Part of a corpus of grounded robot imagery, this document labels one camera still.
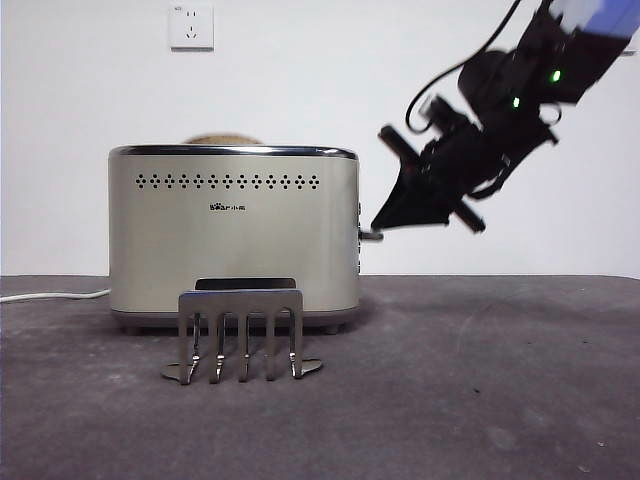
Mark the grey toaster lever knob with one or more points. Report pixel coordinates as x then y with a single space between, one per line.
370 235

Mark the cream steel two-slot toaster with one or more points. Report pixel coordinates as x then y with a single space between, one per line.
235 250

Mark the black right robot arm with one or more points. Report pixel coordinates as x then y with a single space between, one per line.
550 95

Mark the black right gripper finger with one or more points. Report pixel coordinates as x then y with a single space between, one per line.
425 207
400 192

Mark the brown wholegrain bread slice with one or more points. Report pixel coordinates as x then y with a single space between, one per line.
222 140

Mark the stainless steel toast rack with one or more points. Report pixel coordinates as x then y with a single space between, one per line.
240 301

